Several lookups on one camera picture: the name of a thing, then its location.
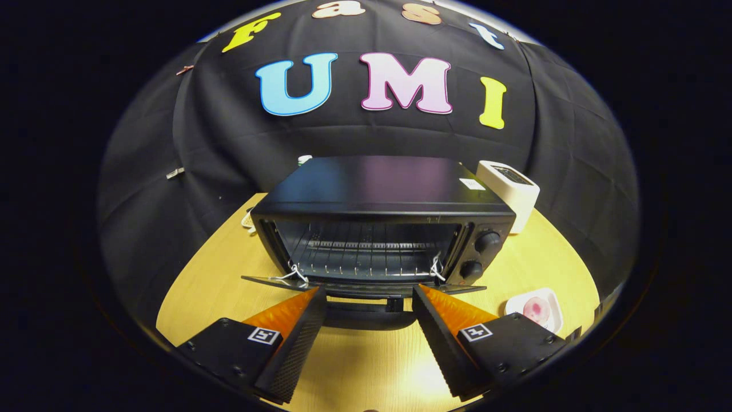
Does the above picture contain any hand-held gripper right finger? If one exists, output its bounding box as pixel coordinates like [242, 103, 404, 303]
[412, 284, 582, 401]

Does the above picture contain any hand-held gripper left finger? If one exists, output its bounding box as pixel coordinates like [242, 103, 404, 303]
[177, 286, 328, 405]

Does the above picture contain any pink ham slice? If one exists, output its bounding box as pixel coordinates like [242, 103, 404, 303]
[523, 297, 551, 324]

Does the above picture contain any white square plate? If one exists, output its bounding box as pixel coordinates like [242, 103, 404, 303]
[505, 287, 564, 334]

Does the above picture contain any black toaster oven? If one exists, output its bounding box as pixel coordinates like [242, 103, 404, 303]
[241, 155, 517, 331]

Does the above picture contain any white pop-up toaster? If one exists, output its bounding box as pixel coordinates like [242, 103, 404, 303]
[476, 160, 540, 234]

